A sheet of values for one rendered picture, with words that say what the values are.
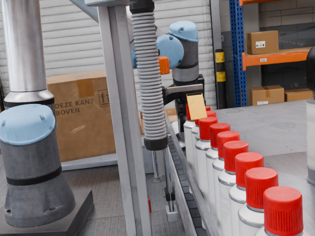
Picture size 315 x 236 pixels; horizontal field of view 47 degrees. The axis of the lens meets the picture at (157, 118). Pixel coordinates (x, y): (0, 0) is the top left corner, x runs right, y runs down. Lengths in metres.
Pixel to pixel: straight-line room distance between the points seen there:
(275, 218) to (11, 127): 0.57
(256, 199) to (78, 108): 0.93
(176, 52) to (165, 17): 4.12
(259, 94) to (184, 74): 3.45
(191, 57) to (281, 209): 0.69
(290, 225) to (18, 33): 0.73
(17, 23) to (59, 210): 0.42
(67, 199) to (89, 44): 4.31
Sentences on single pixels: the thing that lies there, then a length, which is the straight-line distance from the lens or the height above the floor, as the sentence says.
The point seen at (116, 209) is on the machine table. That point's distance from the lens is 0.93.
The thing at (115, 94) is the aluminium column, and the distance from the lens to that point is 0.61.
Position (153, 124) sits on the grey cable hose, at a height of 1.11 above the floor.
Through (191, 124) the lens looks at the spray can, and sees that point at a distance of 0.77.
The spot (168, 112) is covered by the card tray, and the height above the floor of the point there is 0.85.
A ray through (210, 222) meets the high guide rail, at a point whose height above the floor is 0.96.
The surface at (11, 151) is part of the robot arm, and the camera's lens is 0.79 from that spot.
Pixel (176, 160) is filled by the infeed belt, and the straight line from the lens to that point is 1.06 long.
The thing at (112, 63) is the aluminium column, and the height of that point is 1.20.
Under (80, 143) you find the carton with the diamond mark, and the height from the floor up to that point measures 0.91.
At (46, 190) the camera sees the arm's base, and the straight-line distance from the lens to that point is 0.81.
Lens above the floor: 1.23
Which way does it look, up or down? 13 degrees down
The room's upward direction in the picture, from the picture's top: 6 degrees counter-clockwise
